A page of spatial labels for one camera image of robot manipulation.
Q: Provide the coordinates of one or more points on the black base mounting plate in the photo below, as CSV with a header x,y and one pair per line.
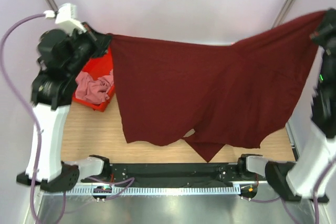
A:
x,y
198,176

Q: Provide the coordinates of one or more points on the slotted white cable duct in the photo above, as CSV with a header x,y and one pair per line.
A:
x,y
104,190

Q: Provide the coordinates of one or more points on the aluminium front rail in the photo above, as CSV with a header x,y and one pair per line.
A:
x,y
161,164

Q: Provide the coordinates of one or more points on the red plastic bin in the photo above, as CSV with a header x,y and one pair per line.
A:
x,y
97,68

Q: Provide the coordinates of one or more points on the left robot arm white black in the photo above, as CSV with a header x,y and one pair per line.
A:
x,y
62,57

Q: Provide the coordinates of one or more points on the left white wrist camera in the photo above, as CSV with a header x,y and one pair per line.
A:
x,y
66,18

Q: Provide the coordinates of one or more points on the pink crumpled t shirt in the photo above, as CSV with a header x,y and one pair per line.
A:
x,y
94,91

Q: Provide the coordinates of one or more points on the dark maroon t shirt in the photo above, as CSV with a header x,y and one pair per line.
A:
x,y
212,96

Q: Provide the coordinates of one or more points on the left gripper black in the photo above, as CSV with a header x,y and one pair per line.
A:
x,y
100,41

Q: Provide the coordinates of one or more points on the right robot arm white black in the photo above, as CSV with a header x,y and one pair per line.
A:
x,y
308,177

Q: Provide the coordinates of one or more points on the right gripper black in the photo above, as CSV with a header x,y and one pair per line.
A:
x,y
328,23

